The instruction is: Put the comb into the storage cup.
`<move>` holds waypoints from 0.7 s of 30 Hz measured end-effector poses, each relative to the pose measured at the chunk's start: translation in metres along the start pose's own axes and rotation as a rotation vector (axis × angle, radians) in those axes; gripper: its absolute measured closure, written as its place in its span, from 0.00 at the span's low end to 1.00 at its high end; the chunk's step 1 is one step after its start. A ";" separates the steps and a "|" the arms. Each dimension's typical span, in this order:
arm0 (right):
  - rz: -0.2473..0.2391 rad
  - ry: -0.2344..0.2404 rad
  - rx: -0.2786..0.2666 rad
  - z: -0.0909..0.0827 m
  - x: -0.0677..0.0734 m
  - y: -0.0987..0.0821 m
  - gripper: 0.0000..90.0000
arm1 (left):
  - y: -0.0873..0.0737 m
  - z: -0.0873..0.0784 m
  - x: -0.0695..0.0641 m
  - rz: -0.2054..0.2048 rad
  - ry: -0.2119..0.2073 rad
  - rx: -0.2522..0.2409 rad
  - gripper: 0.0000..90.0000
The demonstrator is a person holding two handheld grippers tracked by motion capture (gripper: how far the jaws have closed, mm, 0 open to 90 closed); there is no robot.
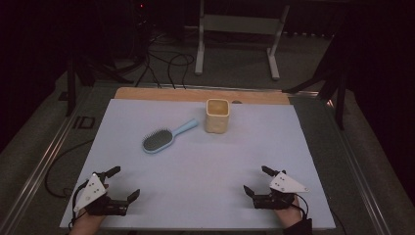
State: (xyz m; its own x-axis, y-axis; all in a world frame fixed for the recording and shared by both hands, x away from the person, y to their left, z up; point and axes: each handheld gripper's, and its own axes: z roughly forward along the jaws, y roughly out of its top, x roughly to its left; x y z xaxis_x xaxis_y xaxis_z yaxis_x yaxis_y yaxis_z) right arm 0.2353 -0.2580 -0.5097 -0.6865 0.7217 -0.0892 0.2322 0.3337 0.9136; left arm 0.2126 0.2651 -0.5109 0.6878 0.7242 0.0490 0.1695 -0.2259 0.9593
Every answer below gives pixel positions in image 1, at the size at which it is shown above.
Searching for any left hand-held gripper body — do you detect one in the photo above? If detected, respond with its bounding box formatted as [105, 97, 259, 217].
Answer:
[72, 172, 130, 217]

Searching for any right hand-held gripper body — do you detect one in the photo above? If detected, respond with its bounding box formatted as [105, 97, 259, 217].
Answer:
[252, 171, 310, 211]

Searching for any light blue hairbrush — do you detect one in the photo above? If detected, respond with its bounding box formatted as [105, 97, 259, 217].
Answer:
[141, 117, 200, 155]

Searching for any cream square cup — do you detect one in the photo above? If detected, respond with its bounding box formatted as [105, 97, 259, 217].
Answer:
[204, 98, 231, 135]

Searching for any person's right hand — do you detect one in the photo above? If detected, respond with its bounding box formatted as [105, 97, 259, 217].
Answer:
[273, 197, 303, 229]

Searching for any person's left hand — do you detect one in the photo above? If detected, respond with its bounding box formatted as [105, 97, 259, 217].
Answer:
[69, 209, 106, 235]

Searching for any white table mat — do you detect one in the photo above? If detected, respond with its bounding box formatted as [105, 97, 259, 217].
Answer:
[59, 98, 337, 231]

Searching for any white metal stand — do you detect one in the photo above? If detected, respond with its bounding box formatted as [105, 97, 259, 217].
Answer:
[194, 0, 291, 81]

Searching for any dark equipment with red light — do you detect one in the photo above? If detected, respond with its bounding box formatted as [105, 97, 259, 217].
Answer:
[129, 0, 155, 62]

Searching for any left hand-held gripper cable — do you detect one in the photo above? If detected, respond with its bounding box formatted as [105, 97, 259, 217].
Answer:
[68, 179, 91, 229]

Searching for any hand-held gripper cable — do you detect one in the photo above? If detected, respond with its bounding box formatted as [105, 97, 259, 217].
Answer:
[294, 193, 310, 220]
[68, 179, 91, 229]

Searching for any right hand-held gripper cable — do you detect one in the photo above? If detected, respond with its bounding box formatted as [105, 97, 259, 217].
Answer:
[294, 193, 310, 220]

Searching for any long black floor cable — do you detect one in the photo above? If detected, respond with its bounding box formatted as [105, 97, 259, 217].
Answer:
[44, 139, 96, 200]

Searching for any metal floor rail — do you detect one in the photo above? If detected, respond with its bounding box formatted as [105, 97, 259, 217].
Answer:
[0, 87, 95, 235]
[324, 97, 393, 235]

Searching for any bundle of black floor cables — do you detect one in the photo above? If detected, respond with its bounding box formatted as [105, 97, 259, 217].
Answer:
[134, 30, 196, 90]

